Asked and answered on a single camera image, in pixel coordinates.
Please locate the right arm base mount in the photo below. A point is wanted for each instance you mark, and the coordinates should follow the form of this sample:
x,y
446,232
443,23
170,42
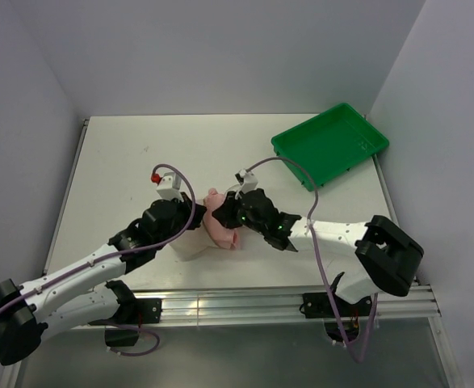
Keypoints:
x,y
317,305

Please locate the aluminium table frame rail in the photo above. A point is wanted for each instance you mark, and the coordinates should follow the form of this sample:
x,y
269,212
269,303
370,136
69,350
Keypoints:
x,y
235,307

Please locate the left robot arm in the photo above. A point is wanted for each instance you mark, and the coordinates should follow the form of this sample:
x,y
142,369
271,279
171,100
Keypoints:
x,y
91,289

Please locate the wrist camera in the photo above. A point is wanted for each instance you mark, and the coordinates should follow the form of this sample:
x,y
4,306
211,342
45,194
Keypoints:
x,y
247,182
168,185

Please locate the pink bra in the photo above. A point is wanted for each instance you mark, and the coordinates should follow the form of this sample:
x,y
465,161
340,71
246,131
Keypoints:
x,y
222,237

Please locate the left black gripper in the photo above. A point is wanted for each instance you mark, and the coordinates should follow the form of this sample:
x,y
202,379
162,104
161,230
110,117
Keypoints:
x,y
186,207

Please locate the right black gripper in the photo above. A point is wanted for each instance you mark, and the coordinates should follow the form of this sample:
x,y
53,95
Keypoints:
x,y
225,214

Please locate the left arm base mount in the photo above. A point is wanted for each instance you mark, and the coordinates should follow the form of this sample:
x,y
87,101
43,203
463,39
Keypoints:
x,y
129,323

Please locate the green plastic tray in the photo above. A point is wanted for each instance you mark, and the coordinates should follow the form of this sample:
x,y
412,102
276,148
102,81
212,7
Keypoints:
x,y
328,145

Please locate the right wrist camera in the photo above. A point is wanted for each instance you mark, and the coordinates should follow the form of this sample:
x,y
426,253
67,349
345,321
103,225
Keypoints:
x,y
247,182

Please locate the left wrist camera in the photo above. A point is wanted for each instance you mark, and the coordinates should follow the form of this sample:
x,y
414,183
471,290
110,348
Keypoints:
x,y
168,185

